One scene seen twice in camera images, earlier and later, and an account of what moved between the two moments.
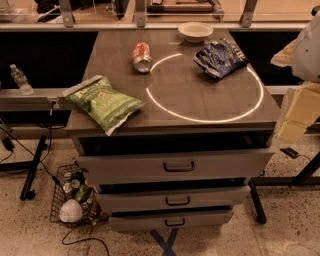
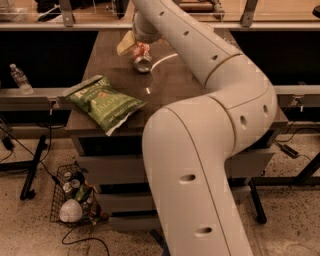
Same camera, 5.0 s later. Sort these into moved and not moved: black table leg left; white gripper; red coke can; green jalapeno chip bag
Moved: white gripper
Not moved: green jalapeno chip bag; black table leg left; red coke can
